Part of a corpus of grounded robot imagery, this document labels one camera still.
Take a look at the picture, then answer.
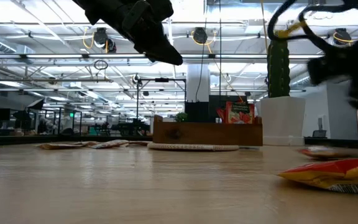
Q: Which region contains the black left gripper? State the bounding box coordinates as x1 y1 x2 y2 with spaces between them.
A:
104 0 183 66

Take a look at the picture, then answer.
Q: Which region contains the orange peach tea packet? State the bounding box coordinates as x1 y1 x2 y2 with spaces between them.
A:
295 145 356 159
277 157 358 194

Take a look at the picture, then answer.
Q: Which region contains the brown wooden tea box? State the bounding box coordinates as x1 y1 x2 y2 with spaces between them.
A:
152 114 264 147

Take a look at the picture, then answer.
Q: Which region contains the white building column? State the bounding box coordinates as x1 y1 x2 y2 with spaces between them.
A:
186 63 211 103

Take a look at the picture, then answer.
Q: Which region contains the black cabinet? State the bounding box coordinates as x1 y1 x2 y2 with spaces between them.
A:
184 95 249 123

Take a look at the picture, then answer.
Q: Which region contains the white hexagonal planter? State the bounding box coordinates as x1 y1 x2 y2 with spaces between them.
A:
255 96 306 146

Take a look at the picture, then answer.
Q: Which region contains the white woven round coaster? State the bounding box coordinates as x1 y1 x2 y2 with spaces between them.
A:
147 142 241 152

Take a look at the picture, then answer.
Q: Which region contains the green cactus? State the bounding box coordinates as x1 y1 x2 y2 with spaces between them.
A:
266 39 291 99

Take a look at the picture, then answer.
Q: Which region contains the black ceiling cord reel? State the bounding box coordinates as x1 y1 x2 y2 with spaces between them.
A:
93 27 117 54
334 27 353 44
192 27 209 45

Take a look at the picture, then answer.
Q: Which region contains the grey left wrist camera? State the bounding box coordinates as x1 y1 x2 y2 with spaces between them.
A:
122 1 151 34

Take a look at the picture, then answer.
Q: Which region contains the black hanging cable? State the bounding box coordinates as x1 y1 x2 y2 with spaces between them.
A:
218 0 222 97

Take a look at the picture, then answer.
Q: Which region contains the hanging black cable ring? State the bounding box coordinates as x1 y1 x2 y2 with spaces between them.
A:
93 59 109 71

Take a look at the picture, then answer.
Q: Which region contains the yellow hanging cord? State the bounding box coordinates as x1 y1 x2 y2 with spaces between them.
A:
260 0 269 41

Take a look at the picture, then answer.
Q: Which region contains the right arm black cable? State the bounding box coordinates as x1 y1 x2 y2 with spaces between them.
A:
267 0 358 54

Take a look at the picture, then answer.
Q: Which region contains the yellow cable tag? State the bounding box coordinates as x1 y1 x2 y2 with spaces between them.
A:
275 20 307 40

